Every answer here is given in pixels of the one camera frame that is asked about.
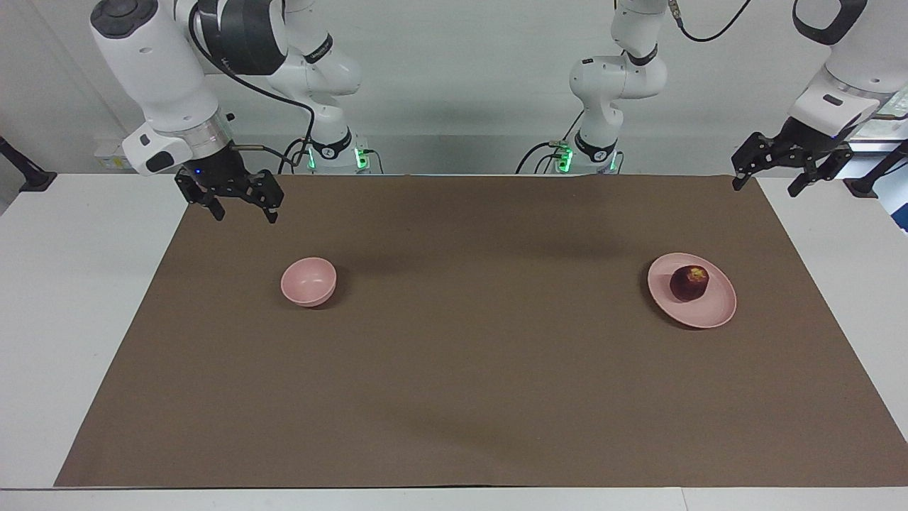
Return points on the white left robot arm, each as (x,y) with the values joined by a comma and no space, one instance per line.
(617,81)

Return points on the pink plate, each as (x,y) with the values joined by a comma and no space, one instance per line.
(713,309)

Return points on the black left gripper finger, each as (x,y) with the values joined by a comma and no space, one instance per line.
(741,179)
(801,183)

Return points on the white wall socket box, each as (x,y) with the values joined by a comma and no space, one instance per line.
(110,157)

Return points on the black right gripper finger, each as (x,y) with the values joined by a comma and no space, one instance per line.
(270,213)
(216,209)

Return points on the dark red apple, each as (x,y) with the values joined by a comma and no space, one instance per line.
(689,283)

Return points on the black clamp stand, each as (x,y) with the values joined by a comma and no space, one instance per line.
(869,184)
(28,177)

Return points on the brown table mat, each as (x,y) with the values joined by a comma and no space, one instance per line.
(482,369)

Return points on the pink bowl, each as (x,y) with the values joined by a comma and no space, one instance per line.
(308,281)

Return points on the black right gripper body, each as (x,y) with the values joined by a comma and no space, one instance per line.
(230,179)

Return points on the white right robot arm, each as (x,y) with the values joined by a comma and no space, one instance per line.
(159,67)

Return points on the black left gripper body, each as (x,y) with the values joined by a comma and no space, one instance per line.
(798,147)

